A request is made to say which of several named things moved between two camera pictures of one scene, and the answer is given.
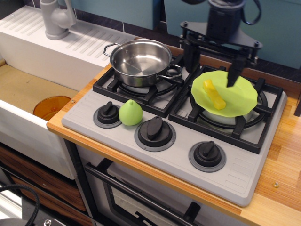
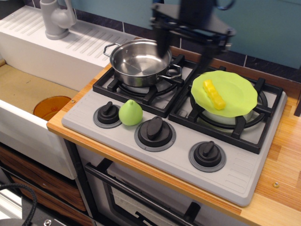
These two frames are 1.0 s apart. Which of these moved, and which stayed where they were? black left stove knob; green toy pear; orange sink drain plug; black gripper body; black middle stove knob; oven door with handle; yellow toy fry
Moved: black gripper body
Stayed: green toy pear; yellow toy fry; black left stove knob; oven door with handle; orange sink drain plug; black middle stove knob
